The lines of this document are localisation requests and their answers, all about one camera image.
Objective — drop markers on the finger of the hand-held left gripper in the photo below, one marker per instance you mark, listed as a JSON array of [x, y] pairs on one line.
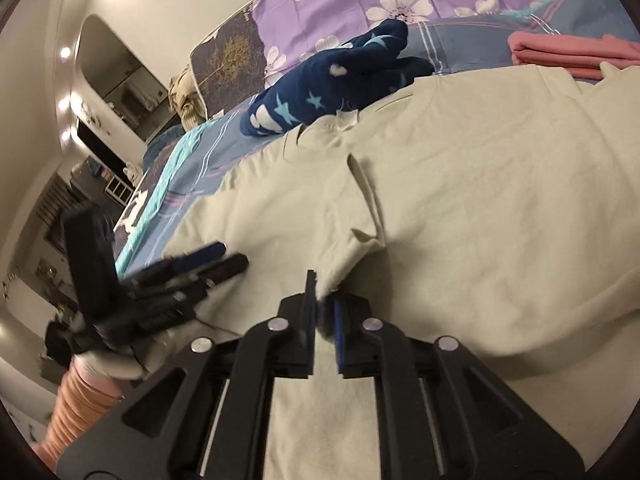
[[200, 255], [225, 267]]

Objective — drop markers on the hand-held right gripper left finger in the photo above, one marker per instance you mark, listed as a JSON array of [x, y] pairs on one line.
[[311, 312]]

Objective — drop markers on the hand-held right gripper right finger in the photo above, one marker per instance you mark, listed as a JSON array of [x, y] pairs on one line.
[[339, 332]]

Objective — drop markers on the beige t-shirt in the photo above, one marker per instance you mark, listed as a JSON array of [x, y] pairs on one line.
[[475, 185]]

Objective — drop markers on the person's left forearm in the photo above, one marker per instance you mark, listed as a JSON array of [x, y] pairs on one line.
[[80, 410]]

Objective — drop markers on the person's left hand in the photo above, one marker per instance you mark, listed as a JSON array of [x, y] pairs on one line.
[[115, 362]]

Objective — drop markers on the dark printed mattress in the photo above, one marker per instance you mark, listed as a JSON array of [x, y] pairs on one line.
[[131, 212]]

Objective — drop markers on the white shelf rack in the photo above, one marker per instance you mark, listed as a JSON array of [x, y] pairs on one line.
[[119, 191]]

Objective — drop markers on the blue plaid bed sheet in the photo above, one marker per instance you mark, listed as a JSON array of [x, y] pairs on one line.
[[200, 165]]

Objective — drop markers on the white figurine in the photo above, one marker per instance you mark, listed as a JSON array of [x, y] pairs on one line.
[[133, 171]]

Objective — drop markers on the dark teal cushion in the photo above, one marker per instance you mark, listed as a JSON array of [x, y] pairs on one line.
[[162, 147]]

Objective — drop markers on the crumpled beige cloth pile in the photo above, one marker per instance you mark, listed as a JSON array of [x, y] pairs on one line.
[[186, 102]]

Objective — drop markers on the dark tree-print pillow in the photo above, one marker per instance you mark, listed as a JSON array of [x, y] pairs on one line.
[[230, 55]]

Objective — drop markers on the navy star-print garment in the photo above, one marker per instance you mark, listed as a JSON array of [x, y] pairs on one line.
[[320, 87]]

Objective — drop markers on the folded pink cloth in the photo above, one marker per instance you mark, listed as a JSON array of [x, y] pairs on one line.
[[565, 50]]

